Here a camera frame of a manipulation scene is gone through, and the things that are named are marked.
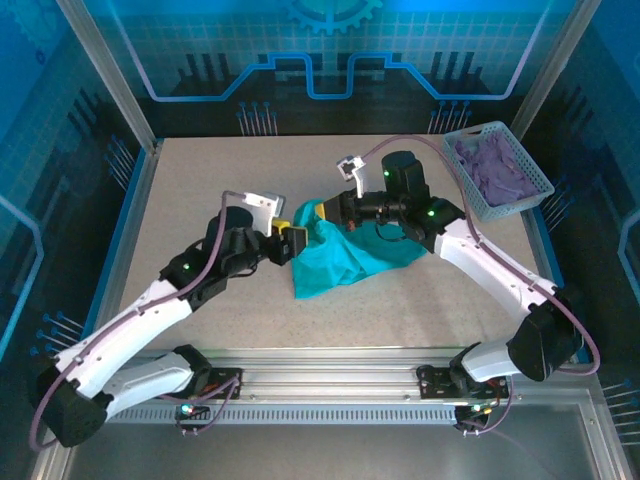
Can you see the aluminium mounting rail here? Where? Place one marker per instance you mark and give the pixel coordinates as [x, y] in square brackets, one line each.
[325, 372]

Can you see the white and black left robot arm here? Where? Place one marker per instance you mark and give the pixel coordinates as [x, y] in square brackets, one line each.
[125, 325]

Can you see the blue printed backdrop panel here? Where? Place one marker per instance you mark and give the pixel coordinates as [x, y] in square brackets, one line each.
[350, 30]

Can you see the aluminium frame post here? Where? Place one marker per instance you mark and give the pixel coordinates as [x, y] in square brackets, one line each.
[555, 70]
[107, 75]

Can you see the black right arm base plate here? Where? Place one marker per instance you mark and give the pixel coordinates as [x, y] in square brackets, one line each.
[435, 382]

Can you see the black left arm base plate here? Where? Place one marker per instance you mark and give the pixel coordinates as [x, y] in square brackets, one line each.
[225, 382]

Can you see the purple cloths pile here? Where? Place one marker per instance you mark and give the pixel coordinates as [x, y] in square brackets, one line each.
[500, 170]

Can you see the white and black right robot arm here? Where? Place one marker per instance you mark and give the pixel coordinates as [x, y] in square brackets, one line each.
[490, 270]

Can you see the teal t-shirt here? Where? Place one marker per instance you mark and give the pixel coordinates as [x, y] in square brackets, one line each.
[340, 255]

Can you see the grey metal frame panel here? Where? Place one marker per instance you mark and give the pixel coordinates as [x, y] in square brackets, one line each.
[325, 450]

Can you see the grey perforated plastic basket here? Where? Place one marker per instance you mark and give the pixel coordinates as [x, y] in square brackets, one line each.
[467, 185]

